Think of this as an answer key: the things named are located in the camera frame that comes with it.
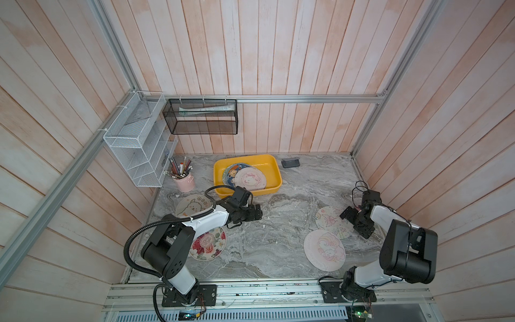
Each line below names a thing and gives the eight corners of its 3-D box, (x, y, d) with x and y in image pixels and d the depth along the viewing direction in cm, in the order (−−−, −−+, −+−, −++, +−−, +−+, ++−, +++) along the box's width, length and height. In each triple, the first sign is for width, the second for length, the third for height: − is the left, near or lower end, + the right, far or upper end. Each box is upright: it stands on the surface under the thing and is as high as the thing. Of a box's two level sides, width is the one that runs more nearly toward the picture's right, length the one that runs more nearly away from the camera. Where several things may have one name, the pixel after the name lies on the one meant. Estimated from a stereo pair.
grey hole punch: (283, 168, 117) (283, 165, 115) (280, 162, 120) (281, 159, 118) (300, 166, 118) (301, 163, 116) (298, 159, 121) (298, 156, 119)
